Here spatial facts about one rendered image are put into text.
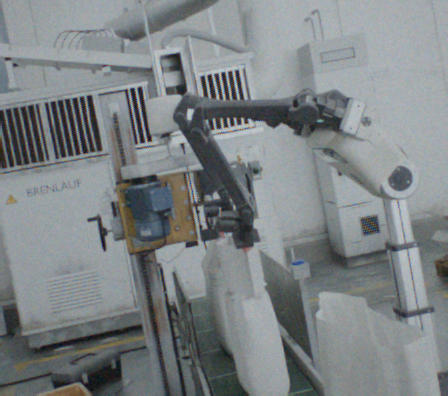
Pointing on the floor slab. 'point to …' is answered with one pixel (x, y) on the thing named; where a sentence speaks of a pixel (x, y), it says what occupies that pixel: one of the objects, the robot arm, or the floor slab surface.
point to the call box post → (309, 326)
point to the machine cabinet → (102, 198)
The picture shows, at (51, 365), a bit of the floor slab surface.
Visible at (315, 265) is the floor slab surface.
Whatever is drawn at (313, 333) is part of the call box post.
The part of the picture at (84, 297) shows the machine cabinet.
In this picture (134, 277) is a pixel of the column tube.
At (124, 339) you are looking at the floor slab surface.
